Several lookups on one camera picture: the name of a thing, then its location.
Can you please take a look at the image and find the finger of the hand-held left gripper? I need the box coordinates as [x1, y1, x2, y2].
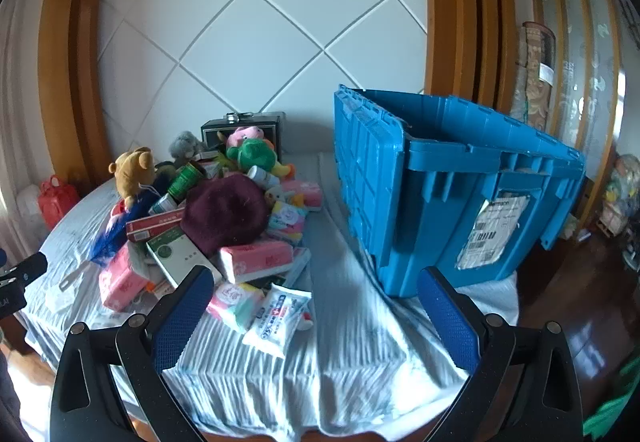
[0, 286, 28, 319]
[0, 252, 49, 291]

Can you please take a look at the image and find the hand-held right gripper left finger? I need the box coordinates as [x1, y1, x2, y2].
[50, 265, 216, 442]

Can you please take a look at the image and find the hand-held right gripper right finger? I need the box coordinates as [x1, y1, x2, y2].
[416, 266, 583, 442]

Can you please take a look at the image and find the white green medicine box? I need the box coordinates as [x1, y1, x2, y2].
[146, 225, 223, 290]

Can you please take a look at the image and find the blue feather duster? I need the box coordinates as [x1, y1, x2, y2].
[59, 186, 163, 293]

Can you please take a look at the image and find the blue plastic crate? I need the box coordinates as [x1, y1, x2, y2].
[333, 83, 587, 299]

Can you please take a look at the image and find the pink white tissue pack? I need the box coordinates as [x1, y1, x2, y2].
[207, 282, 266, 334]

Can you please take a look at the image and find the red bag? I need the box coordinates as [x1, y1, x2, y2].
[38, 174, 81, 229]

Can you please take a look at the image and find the white blue wet wipes pack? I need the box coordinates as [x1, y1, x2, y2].
[243, 283, 312, 352]

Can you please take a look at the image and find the white teal medicine box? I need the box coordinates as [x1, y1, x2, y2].
[149, 194, 186, 216]

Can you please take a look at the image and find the maroon knitted hat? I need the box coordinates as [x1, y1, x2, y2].
[180, 173, 273, 257]

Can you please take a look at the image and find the brown bottle with green label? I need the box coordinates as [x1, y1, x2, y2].
[167, 162, 203, 203]

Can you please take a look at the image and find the brown teddy bear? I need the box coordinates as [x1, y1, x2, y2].
[109, 147, 160, 208]

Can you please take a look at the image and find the pastel tissue pack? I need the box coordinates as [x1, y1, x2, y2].
[267, 202, 308, 243]

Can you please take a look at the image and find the white pill bottle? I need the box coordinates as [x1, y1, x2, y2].
[247, 165, 281, 190]

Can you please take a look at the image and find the sheer white curtain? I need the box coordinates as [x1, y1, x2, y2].
[0, 0, 51, 243]

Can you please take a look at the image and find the grey plush toy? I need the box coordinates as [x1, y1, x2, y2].
[168, 130, 207, 159]

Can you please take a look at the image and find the green plush with yellow feet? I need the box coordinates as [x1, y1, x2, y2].
[226, 138, 296, 180]

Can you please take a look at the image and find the green cloth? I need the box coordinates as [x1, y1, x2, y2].
[582, 357, 640, 442]

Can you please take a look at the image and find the pink pig plush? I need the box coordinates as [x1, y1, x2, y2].
[226, 125, 266, 148]

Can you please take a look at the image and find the black box with metal clasp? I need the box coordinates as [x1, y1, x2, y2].
[201, 111, 287, 163]

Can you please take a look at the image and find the pile of household clutter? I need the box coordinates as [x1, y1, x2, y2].
[600, 154, 640, 243]

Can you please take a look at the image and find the rolled patterned carpet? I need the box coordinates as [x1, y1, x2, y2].
[511, 22, 557, 130]

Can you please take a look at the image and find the wooden frosted glass screen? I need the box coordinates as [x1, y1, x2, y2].
[520, 0, 631, 233]

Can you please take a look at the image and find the wooden door frame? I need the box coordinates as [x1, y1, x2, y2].
[37, 0, 126, 183]
[421, 0, 518, 113]

